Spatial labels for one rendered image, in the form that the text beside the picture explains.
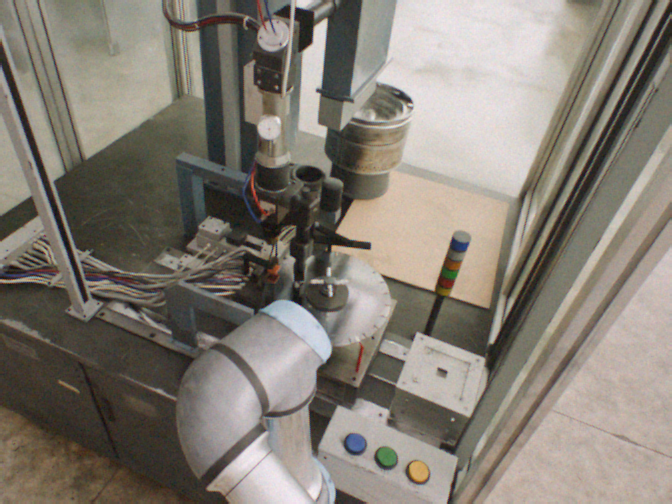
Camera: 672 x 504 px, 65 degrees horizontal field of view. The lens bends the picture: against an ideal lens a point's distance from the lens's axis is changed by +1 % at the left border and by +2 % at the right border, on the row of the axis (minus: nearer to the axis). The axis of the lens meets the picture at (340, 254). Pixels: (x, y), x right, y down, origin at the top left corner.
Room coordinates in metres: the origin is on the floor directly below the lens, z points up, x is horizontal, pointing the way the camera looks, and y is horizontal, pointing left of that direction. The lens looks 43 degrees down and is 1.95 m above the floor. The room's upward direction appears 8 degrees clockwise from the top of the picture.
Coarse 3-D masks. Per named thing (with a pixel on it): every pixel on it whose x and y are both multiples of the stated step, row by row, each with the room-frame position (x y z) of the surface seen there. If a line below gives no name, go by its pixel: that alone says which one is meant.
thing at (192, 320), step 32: (256, 128) 0.90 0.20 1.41; (256, 192) 0.92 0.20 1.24; (288, 192) 0.93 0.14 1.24; (160, 256) 1.14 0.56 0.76; (192, 288) 0.83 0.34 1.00; (224, 288) 1.05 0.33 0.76; (256, 288) 0.95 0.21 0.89; (128, 320) 0.89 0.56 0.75; (160, 320) 0.90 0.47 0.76; (192, 320) 0.83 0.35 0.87; (224, 320) 0.93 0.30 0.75; (192, 352) 0.81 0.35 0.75; (352, 352) 0.82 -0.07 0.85; (384, 352) 0.90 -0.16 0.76; (320, 384) 0.75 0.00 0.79; (352, 384) 0.72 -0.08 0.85; (384, 384) 0.80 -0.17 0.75; (384, 416) 0.70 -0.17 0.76
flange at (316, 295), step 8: (336, 280) 0.96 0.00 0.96; (312, 288) 0.92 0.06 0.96; (320, 288) 0.91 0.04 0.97; (336, 288) 0.92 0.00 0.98; (344, 288) 0.93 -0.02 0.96; (312, 296) 0.89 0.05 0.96; (320, 296) 0.89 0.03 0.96; (328, 296) 0.89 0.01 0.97; (336, 296) 0.90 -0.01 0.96; (344, 296) 0.91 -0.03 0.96; (312, 304) 0.87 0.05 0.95; (320, 304) 0.87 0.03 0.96; (328, 304) 0.87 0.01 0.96; (336, 304) 0.88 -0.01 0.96; (344, 304) 0.88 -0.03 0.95
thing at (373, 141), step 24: (384, 96) 1.82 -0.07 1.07; (408, 96) 1.78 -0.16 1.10; (360, 120) 1.56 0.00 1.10; (384, 120) 1.71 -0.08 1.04; (408, 120) 1.63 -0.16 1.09; (336, 144) 1.60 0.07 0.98; (360, 144) 1.56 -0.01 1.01; (384, 144) 1.57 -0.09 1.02; (336, 168) 1.64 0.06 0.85; (360, 168) 1.56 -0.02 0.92; (384, 168) 1.58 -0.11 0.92; (360, 192) 1.59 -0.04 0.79; (384, 192) 1.64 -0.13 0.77
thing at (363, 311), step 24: (288, 264) 1.00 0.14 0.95; (312, 264) 1.01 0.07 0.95; (336, 264) 1.03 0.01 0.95; (360, 264) 1.04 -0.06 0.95; (264, 288) 0.90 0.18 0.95; (288, 288) 0.91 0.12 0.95; (360, 288) 0.95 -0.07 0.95; (384, 288) 0.96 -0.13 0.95; (312, 312) 0.85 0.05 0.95; (336, 312) 0.86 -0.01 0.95; (360, 312) 0.87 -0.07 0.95; (384, 312) 0.88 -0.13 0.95; (336, 336) 0.78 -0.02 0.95; (360, 336) 0.79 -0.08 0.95
